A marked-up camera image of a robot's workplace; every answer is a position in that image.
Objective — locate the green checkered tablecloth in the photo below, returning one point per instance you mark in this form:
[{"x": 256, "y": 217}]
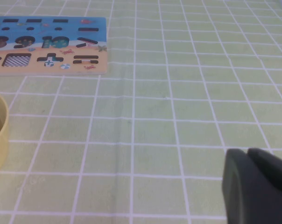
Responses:
[{"x": 169, "y": 112}]

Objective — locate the blue number puzzle board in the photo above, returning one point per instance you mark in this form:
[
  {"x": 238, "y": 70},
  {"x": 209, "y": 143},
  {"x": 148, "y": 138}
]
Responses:
[{"x": 61, "y": 50}]

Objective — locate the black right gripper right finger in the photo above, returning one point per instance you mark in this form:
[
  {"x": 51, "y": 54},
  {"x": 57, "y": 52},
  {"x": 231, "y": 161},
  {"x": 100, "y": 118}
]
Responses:
[{"x": 271, "y": 191}]

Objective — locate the yellow plastic bowl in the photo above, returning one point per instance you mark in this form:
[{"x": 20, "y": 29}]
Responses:
[{"x": 1, "y": 140}]

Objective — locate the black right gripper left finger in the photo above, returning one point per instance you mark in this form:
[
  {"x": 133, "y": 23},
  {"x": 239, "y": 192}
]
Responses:
[{"x": 236, "y": 191}]

